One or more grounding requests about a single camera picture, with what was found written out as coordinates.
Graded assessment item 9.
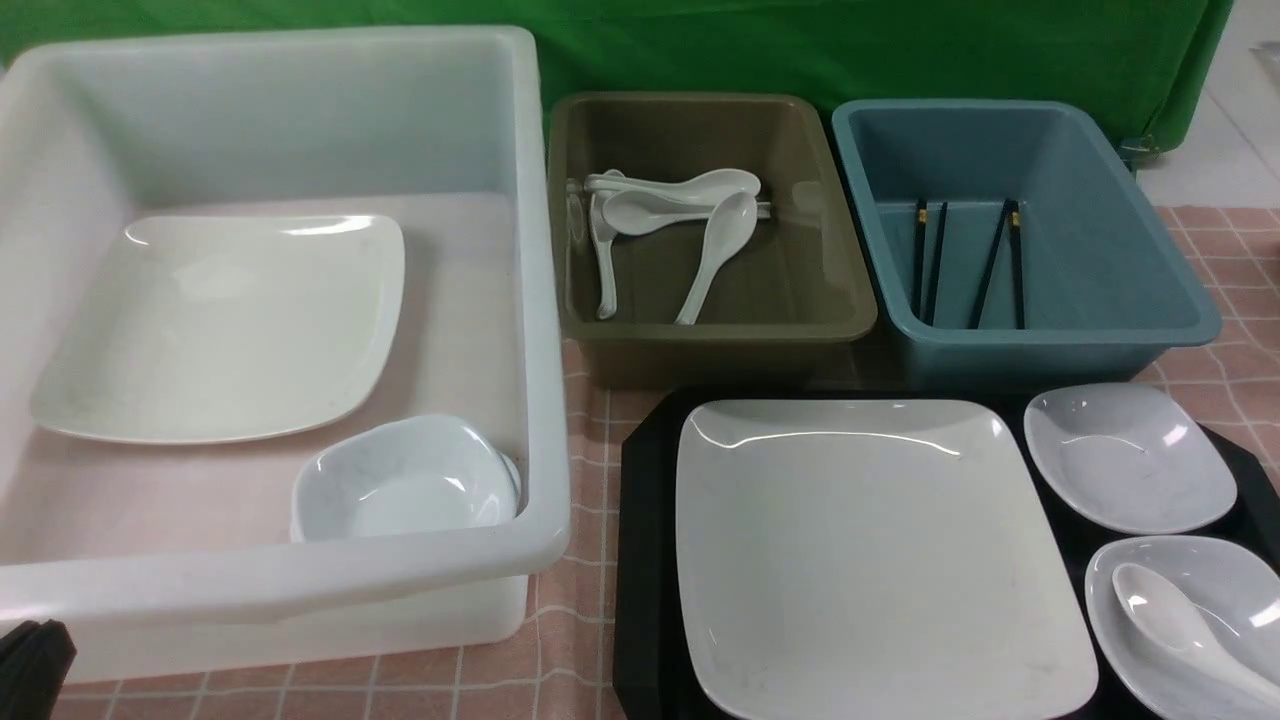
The large white plastic tub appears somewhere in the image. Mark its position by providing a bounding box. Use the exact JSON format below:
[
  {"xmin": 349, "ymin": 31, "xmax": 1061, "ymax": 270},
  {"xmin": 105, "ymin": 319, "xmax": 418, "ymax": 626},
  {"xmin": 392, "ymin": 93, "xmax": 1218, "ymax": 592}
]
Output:
[{"xmin": 1, "ymin": 26, "xmax": 571, "ymax": 683}]

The blue plastic bin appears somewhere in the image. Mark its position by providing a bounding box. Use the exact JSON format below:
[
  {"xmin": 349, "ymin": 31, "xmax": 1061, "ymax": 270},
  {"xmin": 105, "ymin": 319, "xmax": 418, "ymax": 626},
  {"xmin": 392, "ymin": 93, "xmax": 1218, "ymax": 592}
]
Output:
[{"xmin": 831, "ymin": 99, "xmax": 1222, "ymax": 389}]

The black chopstick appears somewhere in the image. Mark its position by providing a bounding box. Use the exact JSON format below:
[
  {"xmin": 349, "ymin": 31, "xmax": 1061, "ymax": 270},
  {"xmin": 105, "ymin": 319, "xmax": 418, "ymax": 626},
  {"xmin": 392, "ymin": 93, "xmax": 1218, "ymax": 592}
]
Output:
[
  {"xmin": 1007, "ymin": 199, "xmax": 1027, "ymax": 331},
  {"xmin": 910, "ymin": 199, "xmax": 928, "ymax": 319},
  {"xmin": 922, "ymin": 202, "xmax": 948, "ymax": 325},
  {"xmin": 966, "ymin": 199, "xmax": 1015, "ymax": 329}
]

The white square plate in tub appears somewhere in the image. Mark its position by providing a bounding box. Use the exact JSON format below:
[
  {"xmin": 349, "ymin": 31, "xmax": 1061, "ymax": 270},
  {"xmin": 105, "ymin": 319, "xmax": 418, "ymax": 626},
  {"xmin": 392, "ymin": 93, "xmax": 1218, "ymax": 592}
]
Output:
[{"xmin": 29, "ymin": 214, "xmax": 406, "ymax": 445}]

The white spoon right diagonal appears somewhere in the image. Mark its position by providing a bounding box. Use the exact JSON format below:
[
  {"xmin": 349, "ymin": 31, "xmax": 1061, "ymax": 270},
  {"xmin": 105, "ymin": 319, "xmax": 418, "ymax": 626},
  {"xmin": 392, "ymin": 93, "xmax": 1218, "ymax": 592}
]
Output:
[{"xmin": 675, "ymin": 191, "xmax": 758, "ymax": 325}]

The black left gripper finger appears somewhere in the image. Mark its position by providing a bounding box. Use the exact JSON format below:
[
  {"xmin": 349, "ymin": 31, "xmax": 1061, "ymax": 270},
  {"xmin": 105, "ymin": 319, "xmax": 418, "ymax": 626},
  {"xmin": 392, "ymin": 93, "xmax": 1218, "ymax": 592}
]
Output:
[{"xmin": 1, "ymin": 620, "xmax": 77, "ymax": 719}]

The white spoon top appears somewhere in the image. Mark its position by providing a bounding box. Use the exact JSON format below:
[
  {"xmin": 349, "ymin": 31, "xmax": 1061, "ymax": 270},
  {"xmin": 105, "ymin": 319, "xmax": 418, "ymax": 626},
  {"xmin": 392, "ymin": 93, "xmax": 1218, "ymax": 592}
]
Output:
[{"xmin": 584, "ymin": 168, "xmax": 762, "ymax": 205}]

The white spoon from bowl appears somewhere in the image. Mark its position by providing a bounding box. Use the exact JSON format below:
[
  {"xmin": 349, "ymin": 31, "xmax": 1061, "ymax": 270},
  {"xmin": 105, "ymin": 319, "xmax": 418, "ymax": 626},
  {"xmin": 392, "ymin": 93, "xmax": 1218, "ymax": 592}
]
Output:
[{"xmin": 1112, "ymin": 562, "xmax": 1279, "ymax": 711}]

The green backdrop cloth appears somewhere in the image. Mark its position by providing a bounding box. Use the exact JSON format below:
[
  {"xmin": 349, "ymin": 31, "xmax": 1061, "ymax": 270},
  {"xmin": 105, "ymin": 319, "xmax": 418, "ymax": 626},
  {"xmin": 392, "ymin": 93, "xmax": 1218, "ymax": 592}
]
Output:
[{"xmin": 1, "ymin": 1, "xmax": 1233, "ymax": 152}]

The black serving tray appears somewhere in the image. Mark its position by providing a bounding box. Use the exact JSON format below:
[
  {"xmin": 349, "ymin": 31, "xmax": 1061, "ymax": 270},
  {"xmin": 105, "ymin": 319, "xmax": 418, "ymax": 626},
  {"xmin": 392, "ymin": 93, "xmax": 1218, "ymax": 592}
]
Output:
[{"xmin": 612, "ymin": 386, "xmax": 1279, "ymax": 719}]

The olive brown plastic bin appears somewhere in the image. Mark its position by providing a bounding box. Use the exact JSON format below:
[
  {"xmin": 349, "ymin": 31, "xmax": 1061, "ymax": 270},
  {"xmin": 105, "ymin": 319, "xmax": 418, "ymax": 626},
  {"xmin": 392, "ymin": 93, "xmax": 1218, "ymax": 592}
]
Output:
[{"xmin": 548, "ymin": 92, "xmax": 878, "ymax": 389}]

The white bowl in tub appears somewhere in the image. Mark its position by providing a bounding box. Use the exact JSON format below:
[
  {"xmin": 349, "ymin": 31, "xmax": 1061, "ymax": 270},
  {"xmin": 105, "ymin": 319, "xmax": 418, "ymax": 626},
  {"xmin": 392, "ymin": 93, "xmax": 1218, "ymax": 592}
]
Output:
[{"xmin": 291, "ymin": 414, "xmax": 522, "ymax": 543}]

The white spoon left vertical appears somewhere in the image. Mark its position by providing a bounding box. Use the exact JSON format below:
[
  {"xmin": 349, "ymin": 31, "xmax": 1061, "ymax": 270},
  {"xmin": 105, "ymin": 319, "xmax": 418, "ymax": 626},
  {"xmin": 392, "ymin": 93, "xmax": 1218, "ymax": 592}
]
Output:
[{"xmin": 589, "ymin": 188, "xmax": 618, "ymax": 322}]

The white bowl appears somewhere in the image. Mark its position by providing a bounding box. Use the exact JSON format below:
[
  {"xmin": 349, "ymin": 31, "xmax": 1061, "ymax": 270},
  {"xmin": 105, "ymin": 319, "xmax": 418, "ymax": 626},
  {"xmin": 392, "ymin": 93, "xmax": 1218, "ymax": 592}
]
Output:
[
  {"xmin": 1083, "ymin": 536, "xmax": 1279, "ymax": 719},
  {"xmin": 1023, "ymin": 383, "xmax": 1238, "ymax": 536},
  {"xmin": 291, "ymin": 414, "xmax": 522, "ymax": 543}
]

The white square plate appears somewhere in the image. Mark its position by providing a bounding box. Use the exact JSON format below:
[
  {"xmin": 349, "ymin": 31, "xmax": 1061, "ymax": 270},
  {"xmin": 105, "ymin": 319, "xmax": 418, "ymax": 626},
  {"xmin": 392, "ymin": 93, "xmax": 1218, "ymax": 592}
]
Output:
[
  {"xmin": 675, "ymin": 398, "xmax": 1100, "ymax": 719},
  {"xmin": 29, "ymin": 214, "xmax": 406, "ymax": 445}
]

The pink checkered tablecloth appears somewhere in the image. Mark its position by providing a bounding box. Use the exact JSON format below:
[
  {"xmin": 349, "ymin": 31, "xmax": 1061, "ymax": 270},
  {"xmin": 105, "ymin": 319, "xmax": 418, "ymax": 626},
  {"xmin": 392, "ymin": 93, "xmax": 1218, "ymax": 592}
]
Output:
[{"xmin": 52, "ymin": 206, "xmax": 1277, "ymax": 719}]

